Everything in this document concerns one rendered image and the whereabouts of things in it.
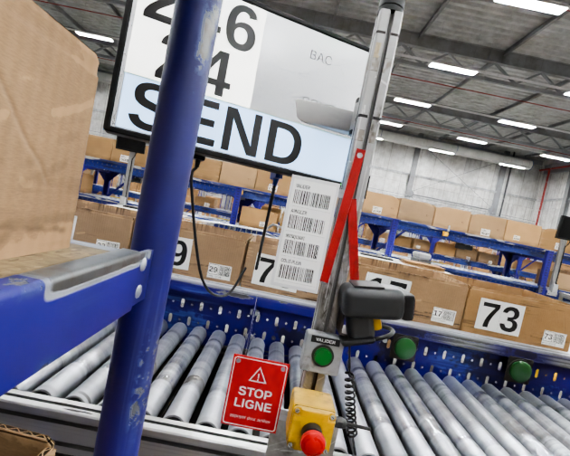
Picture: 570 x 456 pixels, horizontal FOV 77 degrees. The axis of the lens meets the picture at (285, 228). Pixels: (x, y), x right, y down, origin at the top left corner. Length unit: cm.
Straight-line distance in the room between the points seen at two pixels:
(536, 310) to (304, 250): 107
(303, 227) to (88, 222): 93
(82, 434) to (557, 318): 145
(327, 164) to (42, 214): 61
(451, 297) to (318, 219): 85
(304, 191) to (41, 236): 48
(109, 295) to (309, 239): 48
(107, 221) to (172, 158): 115
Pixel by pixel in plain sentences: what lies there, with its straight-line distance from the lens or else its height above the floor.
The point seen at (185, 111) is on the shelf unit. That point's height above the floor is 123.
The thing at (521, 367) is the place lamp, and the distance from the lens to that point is 148.
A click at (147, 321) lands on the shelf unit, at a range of 24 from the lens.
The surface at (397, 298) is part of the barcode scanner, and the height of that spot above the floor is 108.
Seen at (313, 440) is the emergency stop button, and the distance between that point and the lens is 63.
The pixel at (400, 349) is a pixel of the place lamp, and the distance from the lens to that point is 129.
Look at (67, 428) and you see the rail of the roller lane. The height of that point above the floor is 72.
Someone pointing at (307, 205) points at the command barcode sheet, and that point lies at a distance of 62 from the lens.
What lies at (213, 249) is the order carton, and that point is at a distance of 126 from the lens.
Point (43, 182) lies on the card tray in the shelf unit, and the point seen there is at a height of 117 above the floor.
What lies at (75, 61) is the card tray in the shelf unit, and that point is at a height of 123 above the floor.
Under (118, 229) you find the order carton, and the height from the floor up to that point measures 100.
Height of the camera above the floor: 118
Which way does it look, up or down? 3 degrees down
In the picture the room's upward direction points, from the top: 11 degrees clockwise
